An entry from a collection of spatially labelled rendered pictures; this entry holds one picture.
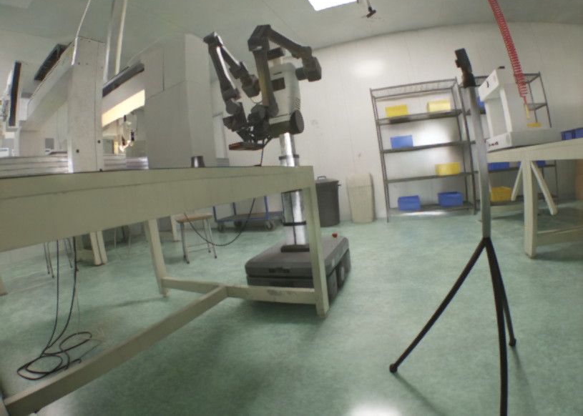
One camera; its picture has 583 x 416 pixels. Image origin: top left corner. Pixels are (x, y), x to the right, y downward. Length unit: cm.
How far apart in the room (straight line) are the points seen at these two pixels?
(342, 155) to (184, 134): 359
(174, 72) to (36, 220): 68
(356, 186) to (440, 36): 267
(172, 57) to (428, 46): 403
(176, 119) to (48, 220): 58
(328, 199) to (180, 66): 320
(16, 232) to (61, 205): 8
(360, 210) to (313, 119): 160
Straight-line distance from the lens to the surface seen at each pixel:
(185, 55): 95
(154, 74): 104
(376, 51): 457
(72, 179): 46
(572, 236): 231
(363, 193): 386
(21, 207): 43
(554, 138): 263
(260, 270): 161
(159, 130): 96
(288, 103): 173
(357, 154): 425
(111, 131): 169
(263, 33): 144
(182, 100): 90
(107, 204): 48
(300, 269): 150
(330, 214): 389
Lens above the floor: 69
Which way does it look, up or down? 3 degrees down
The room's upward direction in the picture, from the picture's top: 7 degrees counter-clockwise
